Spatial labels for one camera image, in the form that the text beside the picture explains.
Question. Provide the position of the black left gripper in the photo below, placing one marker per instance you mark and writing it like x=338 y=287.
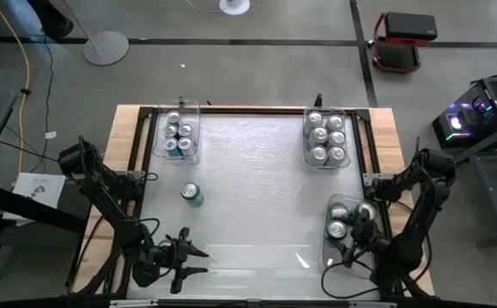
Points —
x=167 y=258

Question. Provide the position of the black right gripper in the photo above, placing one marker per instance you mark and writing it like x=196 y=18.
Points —
x=365 y=237

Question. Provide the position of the green Sprite can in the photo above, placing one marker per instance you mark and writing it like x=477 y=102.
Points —
x=337 y=229
x=368 y=209
x=339 y=211
x=190 y=191

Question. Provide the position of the white Spindrift can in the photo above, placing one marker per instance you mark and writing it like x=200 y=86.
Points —
x=317 y=152
x=318 y=134
x=337 y=138
x=335 y=122
x=315 y=118
x=337 y=154

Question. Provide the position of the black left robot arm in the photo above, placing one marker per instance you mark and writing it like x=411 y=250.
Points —
x=107 y=201

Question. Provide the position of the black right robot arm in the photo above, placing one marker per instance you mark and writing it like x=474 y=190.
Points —
x=423 y=205

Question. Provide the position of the clear plastic bin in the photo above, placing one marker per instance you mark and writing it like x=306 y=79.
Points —
x=305 y=141
x=192 y=107
x=333 y=261

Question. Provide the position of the grey metal mounting plate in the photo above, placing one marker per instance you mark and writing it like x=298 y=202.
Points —
x=372 y=176

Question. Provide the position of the white printed paper sheet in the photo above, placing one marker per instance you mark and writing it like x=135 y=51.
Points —
x=38 y=190

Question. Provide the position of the small white floor tag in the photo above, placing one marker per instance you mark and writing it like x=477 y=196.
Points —
x=50 y=134

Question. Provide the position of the red and black stool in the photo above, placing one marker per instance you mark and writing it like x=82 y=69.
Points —
x=410 y=25

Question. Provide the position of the grey round stand base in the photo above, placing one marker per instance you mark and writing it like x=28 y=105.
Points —
x=104 y=48

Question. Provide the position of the white round stand base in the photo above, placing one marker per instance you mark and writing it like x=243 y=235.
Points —
x=234 y=7

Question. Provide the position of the dark bulky floor object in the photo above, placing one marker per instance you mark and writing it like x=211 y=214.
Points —
x=53 y=21

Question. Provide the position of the black workbench frame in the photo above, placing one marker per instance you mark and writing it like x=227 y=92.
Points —
x=25 y=207

